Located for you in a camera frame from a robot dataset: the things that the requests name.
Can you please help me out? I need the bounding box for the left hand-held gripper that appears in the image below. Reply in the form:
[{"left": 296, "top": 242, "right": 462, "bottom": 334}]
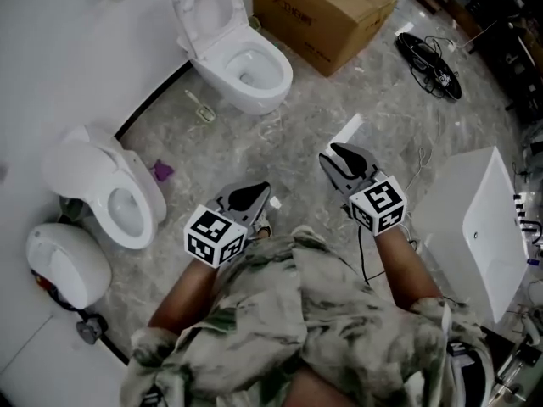
[{"left": 183, "top": 181, "right": 272, "bottom": 270}]

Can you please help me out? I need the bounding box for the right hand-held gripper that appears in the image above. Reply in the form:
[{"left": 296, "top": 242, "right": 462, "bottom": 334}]
[{"left": 319, "top": 142, "right": 408, "bottom": 237}]

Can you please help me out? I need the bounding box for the person's right forearm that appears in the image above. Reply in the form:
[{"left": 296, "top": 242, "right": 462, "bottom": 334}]
[{"left": 372, "top": 222, "right": 445, "bottom": 311}]

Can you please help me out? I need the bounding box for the person's left forearm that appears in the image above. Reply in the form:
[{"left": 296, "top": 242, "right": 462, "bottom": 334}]
[{"left": 147, "top": 259, "right": 221, "bottom": 337}]

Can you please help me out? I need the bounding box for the white toilet bowl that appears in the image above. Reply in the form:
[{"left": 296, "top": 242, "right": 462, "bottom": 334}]
[{"left": 176, "top": 31, "right": 294, "bottom": 117}]

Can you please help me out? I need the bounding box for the white boxy toilet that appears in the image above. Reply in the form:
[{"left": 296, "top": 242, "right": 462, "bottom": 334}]
[{"left": 41, "top": 125, "right": 167, "bottom": 250}]

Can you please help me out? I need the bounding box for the white toilet lid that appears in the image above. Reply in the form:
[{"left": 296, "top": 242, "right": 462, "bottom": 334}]
[{"left": 171, "top": 0, "right": 249, "bottom": 61}]

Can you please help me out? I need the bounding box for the white sneaker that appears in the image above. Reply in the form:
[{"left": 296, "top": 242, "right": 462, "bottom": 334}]
[{"left": 249, "top": 209, "right": 273, "bottom": 240}]

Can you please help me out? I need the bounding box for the white flat strip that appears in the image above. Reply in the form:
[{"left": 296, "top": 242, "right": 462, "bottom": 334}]
[{"left": 328, "top": 114, "right": 364, "bottom": 150}]

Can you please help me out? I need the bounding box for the purple cloth scrap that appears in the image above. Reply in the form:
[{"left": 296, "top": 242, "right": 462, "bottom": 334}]
[{"left": 150, "top": 159, "right": 175, "bottom": 182}]

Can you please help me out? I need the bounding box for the beige plastic fitting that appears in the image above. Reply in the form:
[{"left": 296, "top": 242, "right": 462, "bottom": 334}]
[{"left": 184, "top": 90, "right": 216, "bottom": 122}]

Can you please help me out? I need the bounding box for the white rectangular basin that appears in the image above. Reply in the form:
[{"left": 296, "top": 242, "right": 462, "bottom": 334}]
[{"left": 411, "top": 145, "right": 531, "bottom": 324}]

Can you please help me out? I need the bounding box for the person's patterned shirt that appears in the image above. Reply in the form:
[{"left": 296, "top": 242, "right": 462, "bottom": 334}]
[{"left": 120, "top": 225, "right": 495, "bottom": 407}]

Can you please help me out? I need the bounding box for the glossy black oval panel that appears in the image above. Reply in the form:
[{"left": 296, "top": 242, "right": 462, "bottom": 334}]
[{"left": 394, "top": 31, "right": 463, "bottom": 101}]

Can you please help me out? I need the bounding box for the large cardboard box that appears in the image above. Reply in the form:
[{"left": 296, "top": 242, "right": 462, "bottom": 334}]
[{"left": 252, "top": 0, "right": 399, "bottom": 78}]

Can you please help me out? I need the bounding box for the grey pipe fitting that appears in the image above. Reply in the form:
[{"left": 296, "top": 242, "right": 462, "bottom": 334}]
[{"left": 76, "top": 314, "right": 108, "bottom": 346}]

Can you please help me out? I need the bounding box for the person's chest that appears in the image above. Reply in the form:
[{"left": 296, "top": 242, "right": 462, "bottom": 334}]
[{"left": 288, "top": 365, "right": 353, "bottom": 407}]

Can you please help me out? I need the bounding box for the thin white cable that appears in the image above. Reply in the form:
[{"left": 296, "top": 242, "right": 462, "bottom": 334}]
[{"left": 402, "top": 108, "right": 446, "bottom": 194}]

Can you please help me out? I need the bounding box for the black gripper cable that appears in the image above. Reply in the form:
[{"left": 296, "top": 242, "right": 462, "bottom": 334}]
[{"left": 358, "top": 226, "right": 387, "bottom": 286}]

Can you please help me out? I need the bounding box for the tangled black cable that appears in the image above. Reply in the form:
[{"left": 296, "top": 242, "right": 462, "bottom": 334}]
[{"left": 409, "top": 36, "right": 462, "bottom": 99}]

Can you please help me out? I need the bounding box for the black white shoulder strap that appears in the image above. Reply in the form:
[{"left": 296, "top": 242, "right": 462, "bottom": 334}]
[{"left": 445, "top": 339, "right": 484, "bottom": 407}]

